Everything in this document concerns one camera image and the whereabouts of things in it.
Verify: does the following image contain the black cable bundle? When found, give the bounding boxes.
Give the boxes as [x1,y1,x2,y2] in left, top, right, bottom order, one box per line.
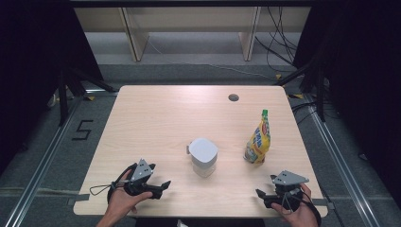
[253,6,299,74]

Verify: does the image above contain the person's right hand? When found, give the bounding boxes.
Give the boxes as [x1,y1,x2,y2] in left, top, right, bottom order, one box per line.
[270,183,320,227]

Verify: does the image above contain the white plastic container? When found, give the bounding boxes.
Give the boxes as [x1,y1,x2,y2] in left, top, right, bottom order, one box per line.
[185,137,219,179]

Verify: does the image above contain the person's left hand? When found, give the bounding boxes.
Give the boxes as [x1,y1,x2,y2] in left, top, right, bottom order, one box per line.
[108,169,154,219]

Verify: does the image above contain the aluminium floor rail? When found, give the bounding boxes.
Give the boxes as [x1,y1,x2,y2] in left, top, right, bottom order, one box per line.
[303,94,380,227]
[3,96,83,227]

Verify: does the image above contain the black metal stand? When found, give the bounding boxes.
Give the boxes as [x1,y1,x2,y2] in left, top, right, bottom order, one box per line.
[273,56,328,123]
[56,65,118,128]

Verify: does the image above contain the grey cord loop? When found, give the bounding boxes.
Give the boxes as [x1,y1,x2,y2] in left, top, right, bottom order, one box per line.
[281,191,294,217]
[89,183,113,197]

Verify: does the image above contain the grey tape strip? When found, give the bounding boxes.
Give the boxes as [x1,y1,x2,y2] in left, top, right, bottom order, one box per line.
[311,198,336,210]
[67,193,91,206]

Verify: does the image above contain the light wooden shelf unit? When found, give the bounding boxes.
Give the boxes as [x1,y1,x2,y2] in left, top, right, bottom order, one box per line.
[74,6,313,62]

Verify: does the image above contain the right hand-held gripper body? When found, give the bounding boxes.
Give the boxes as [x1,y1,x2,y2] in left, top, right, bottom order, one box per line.
[265,169,310,211]

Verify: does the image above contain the black curtain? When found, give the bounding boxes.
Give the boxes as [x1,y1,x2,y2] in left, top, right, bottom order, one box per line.
[0,0,104,173]
[292,0,401,211]

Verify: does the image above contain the black wrist strap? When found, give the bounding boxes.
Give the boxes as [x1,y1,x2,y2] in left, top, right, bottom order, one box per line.
[106,162,138,203]
[302,190,323,227]

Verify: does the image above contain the black floor cables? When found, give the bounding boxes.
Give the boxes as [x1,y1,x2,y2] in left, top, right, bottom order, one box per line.
[290,99,320,125]

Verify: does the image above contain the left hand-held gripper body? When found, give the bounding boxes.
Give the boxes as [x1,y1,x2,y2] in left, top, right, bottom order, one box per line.
[123,158,158,200]

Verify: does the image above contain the yellow spouted sauce pouch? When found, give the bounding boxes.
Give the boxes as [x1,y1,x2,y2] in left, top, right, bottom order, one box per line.
[243,109,271,165]

